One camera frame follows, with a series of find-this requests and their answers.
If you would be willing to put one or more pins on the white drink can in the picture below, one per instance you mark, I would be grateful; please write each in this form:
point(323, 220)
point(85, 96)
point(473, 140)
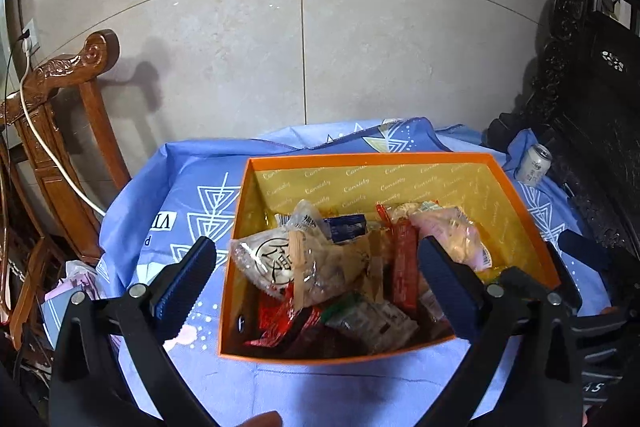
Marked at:
point(534, 164)

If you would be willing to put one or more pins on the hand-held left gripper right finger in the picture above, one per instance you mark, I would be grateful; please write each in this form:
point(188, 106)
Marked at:
point(450, 292)

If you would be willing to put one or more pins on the pink round biscuit bag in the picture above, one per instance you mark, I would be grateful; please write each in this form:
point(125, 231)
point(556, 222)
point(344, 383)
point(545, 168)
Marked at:
point(460, 232)

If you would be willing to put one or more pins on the white wall socket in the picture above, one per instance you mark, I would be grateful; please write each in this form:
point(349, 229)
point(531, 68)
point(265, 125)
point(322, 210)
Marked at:
point(31, 39)

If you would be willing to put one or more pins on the brown wooden frame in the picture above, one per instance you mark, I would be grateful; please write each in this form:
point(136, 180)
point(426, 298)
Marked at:
point(15, 257)

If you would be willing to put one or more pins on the pile of assorted snack packets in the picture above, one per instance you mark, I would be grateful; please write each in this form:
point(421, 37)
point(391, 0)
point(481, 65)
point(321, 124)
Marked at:
point(320, 267)

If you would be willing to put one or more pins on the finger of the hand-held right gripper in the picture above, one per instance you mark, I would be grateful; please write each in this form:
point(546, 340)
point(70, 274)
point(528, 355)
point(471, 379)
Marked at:
point(585, 252)
point(600, 319)

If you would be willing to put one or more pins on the carved brown wooden chair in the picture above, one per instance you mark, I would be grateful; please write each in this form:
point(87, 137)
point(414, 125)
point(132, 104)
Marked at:
point(75, 132)

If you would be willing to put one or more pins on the dark carved wooden bench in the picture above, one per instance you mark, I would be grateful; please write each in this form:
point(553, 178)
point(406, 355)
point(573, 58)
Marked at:
point(590, 132)

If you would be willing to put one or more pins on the pink white plastic bag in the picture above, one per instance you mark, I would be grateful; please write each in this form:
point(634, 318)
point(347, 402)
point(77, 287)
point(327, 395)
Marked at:
point(75, 279)

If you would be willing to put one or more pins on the blue printed cloth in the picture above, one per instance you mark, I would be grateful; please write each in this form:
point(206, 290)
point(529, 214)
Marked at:
point(165, 177)

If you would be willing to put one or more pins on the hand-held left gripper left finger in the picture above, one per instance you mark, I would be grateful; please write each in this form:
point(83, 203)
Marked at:
point(185, 287)

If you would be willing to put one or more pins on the person's left hand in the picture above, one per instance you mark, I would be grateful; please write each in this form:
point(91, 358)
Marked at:
point(260, 420)

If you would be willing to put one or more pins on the orange cardboard box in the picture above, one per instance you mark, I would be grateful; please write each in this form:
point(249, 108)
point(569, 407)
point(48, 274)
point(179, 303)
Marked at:
point(510, 227)

